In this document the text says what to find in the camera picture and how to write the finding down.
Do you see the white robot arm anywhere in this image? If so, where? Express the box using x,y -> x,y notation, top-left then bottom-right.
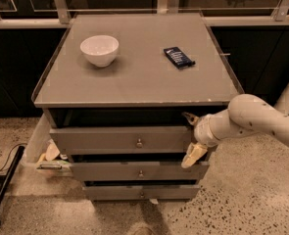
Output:
181,83 -> 289,168

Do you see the grey top drawer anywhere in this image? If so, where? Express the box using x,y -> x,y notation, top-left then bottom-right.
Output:
50,126 -> 196,155

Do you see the grey drawer cabinet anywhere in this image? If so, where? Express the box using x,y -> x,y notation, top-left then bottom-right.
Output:
32,13 -> 243,189

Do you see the grey bottom drawer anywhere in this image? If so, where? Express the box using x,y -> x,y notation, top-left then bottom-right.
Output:
84,185 -> 200,201

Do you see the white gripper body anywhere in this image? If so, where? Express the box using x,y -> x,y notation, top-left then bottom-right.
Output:
194,115 -> 220,147

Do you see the grey drawer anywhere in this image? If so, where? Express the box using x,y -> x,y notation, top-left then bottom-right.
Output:
84,185 -> 200,201
71,162 -> 209,181
50,126 -> 196,155

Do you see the grey middle drawer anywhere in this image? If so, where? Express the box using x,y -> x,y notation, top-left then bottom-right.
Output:
71,162 -> 209,181

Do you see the clear plastic storage bin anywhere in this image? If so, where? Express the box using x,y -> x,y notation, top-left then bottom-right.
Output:
23,116 -> 72,177

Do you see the black metal bar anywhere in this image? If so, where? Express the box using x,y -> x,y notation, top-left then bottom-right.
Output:
0,145 -> 26,229

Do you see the white ceramic bowl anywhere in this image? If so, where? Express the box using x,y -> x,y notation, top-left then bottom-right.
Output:
80,35 -> 120,68

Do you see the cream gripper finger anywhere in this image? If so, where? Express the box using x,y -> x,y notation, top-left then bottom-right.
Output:
181,143 -> 208,168
182,112 -> 199,126

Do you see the dark blue snack packet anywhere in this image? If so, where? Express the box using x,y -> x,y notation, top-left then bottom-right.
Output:
164,47 -> 196,70

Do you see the metal railing frame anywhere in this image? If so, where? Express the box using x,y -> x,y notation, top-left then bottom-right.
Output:
0,0 -> 289,28

